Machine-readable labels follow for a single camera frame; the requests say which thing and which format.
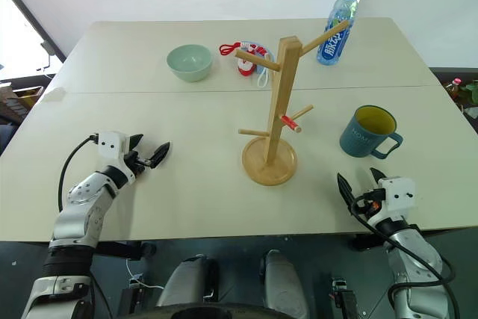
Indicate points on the red white blue toy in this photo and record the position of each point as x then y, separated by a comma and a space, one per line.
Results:
269, 54

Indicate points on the green potted plant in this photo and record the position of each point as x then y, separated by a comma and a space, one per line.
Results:
468, 93

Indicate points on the wooden mug tree stand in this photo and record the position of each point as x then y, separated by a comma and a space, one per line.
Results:
281, 110

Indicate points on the silver right robot leg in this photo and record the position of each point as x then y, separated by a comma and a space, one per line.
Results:
282, 283

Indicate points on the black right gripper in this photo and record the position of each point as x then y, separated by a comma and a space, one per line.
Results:
367, 205

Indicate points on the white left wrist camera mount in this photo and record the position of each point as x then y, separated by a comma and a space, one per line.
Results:
111, 147

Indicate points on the blue-capped water bottle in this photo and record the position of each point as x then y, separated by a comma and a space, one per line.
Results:
334, 46

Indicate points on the red-capped bottle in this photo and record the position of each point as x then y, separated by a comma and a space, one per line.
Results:
454, 87

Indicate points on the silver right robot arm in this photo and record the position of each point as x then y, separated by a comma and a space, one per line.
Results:
414, 248

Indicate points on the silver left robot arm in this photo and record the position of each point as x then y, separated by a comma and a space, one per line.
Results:
78, 218

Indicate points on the pale green bowl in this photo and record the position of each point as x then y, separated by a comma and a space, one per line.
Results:
188, 68

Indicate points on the silver robot leg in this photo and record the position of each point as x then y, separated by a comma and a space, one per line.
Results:
185, 281
282, 283

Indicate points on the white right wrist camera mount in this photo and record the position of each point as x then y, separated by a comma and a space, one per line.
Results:
397, 194

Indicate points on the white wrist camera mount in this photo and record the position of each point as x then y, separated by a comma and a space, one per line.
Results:
397, 194
111, 147

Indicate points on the silver left robot leg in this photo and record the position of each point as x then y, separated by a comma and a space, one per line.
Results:
185, 281

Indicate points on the brown cardboard box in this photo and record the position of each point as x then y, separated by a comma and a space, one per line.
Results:
20, 100

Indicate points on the blue mug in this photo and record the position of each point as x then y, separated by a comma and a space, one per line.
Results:
358, 139

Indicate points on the black table frame bracket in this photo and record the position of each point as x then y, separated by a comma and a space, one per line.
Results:
364, 241
119, 250

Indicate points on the red white small pouch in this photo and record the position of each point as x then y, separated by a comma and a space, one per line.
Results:
245, 68

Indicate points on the dark rounded robot base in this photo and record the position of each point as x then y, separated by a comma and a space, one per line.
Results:
209, 312

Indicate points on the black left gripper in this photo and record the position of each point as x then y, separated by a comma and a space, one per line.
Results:
134, 160

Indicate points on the black floor device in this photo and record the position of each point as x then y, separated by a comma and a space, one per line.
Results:
135, 294
344, 296

